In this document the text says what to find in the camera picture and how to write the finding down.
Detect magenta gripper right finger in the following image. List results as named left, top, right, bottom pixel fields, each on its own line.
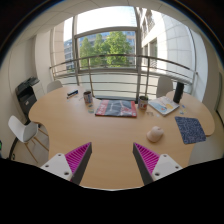
left=133, top=143, right=182, bottom=185

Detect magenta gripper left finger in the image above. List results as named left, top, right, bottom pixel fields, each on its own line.
left=42, top=143, right=92, bottom=185

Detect beige computer mouse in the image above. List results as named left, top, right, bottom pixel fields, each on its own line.
left=147, top=126, right=164, bottom=143

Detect dark speckled mouse pad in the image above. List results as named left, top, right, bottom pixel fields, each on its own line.
left=175, top=116, right=206, bottom=144

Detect white chair wooden legs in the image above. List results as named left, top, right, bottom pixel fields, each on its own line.
left=8, top=115, right=48, bottom=160

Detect light blue illustrated book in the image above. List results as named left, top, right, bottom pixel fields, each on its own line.
left=148, top=96, right=179, bottom=116

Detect red white mug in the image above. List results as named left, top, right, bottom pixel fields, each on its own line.
left=138, top=96, right=148, bottom=110

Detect red and grey magazine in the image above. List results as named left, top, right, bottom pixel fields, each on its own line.
left=95, top=100, right=137, bottom=117

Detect blue white small box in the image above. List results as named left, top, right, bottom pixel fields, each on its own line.
left=67, top=90, right=79, bottom=99

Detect dark patterned mug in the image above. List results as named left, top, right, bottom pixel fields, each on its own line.
left=83, top=91, right=92, bottom=104

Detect white chair far right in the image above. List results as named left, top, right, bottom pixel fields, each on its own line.
left=156, top=76, right=173, bottom=98

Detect tall black cylinder speaker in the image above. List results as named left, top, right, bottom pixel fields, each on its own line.
left=173, top=82, right=184, bottom=103

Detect white chair far left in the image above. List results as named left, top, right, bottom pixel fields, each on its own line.
left=47, top=80, right=62, bottom=92

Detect metal balcony railing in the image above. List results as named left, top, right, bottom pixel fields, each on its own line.
left=50, top=54, right=197, bottom=100

